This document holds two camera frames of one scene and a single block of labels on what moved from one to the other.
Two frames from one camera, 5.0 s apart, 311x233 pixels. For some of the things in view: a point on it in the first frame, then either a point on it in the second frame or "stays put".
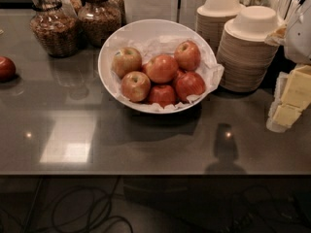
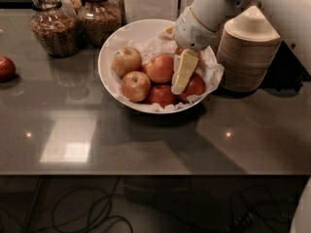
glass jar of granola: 54,23 stays put
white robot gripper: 300,39 -> 191,32
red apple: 189,83 stays put
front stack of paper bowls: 244,57 stays put
